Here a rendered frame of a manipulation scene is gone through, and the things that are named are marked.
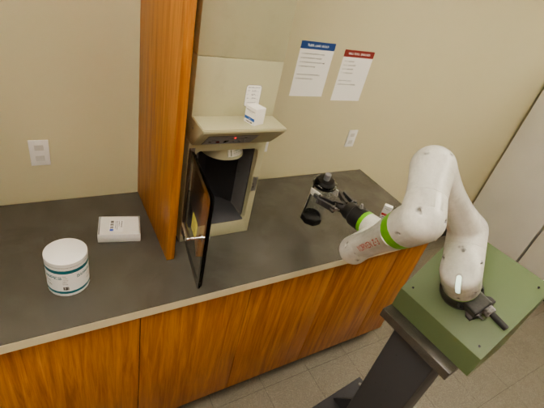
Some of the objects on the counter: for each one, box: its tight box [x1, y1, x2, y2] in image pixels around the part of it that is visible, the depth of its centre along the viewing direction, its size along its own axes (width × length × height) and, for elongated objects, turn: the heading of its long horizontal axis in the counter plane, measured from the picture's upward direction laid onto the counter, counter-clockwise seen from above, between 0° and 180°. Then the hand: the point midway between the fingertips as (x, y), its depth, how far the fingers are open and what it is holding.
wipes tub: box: [42, 238, 90, 296], centre depth 129 cm, size 13×13×15 cm
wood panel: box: [138, 0, 197, 260], centre depth 129 cm, size 49×3×140 cm, turn 12°
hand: (322, 190), depth 169 cm, fingers closed on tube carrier, 9 cm apart
